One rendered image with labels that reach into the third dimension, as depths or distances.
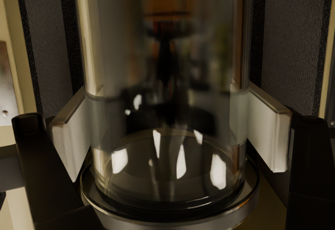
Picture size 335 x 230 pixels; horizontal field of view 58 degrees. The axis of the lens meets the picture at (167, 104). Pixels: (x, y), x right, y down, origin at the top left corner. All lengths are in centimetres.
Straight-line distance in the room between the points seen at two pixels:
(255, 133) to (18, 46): 22
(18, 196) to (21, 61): 12
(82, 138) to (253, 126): 9
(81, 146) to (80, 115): 2
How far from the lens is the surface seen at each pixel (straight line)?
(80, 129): 16
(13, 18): 30
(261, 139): 16
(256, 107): 16
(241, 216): 17
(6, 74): 28
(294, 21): 33
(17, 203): 33
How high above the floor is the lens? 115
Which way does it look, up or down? 17 degrees up
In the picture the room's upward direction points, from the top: 178 degrees clockwise
